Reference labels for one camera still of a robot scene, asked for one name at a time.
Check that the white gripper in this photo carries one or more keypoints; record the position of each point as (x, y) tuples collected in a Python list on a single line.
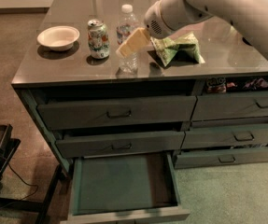
[(153, 20)]

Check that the clear plastic water bottle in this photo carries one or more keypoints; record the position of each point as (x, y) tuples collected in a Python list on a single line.
[(128, 22)]

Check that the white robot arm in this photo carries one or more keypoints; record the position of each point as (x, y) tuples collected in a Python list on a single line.
[(248, 17)]

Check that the grey drawer cabinet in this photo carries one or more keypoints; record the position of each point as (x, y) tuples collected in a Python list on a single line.
[(46, 76)]

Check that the top left drawer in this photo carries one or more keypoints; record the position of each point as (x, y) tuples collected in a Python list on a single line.
[(115, 112)]

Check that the snack bags in drawer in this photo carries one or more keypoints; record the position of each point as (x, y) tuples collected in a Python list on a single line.
[(236, 84)]

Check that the middle left drawer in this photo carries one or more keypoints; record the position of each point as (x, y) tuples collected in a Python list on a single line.
[(117, 144)]

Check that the bottom right drawer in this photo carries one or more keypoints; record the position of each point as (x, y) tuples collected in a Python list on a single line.
[(222, 157)]

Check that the top right drawer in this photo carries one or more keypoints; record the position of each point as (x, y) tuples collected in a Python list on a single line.
[(250, 104)]

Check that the open bottom left drawer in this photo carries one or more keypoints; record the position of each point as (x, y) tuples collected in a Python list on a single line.
[(135, 189)]

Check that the middle right drawer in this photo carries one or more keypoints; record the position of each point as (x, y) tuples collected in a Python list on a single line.
[(226, 136)]

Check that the green white soda can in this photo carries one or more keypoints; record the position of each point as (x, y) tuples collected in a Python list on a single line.
[(98, 40)]

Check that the green chip bag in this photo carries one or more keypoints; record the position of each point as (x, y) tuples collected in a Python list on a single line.
[(167, 49)]

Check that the white paper bowl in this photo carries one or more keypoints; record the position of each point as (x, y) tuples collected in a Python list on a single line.
[(58, 38)]

